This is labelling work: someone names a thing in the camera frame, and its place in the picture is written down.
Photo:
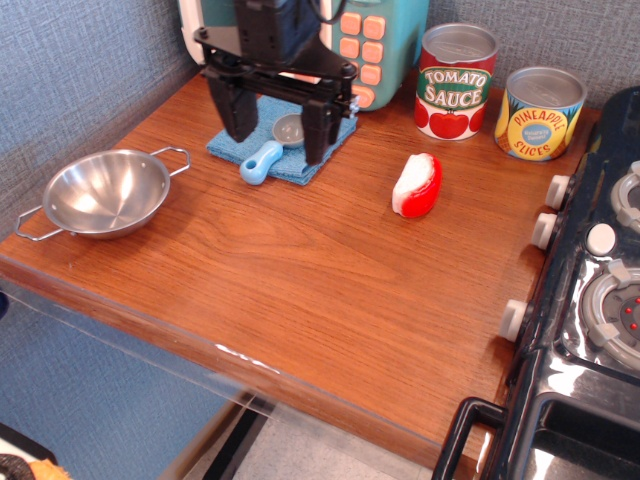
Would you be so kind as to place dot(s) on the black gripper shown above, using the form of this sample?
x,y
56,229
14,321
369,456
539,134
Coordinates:
x,y
280,38

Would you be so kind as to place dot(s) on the red white toy apple slice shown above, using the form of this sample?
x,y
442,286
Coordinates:
x,y
417,189

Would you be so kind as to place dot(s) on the blue folded cloth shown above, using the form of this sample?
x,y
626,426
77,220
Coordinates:
x,y
292,166

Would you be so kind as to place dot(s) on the blue grey toy scoop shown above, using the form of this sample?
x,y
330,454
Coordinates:
x,y
287,132

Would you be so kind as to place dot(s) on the teal toy microwave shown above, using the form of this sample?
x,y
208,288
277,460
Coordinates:
x,y
382,39

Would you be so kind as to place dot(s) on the tomato sauce can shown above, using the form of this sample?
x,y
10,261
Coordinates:
x,y
454,78

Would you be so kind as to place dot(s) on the pineapple slices can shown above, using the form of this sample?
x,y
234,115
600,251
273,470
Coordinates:
x,y
539,112

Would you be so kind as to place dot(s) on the white stove knob middle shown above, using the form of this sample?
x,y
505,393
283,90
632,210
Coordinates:
x,y
543,230

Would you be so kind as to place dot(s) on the white stove knob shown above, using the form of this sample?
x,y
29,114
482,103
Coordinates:
x,y
512,318
556,191
543,230

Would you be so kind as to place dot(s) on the white stove knob top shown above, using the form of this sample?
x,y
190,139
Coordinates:
x,y
556,191

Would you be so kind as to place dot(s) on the white stove knob bottom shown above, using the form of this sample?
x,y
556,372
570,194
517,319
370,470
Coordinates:
x,y
512,318

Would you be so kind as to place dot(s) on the white round stove button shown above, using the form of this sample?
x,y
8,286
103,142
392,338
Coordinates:
x,y
601,239

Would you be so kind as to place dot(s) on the grey stove burner rear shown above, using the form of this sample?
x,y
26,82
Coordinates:
x,y
624,198

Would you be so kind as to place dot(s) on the grey stove burner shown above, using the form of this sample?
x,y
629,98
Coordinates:
x,y
610,312
624,198

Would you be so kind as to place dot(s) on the grey stove burner front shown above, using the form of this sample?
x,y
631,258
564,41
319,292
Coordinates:
x,y
610,312

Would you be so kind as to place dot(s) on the black toy stove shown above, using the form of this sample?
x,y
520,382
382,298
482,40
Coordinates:
x,y
573,411

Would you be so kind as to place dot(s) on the steel bowl with handles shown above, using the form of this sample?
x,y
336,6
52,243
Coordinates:
x,y
108,194

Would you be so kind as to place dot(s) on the black oven door handle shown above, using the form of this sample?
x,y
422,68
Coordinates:
x,y
471,411

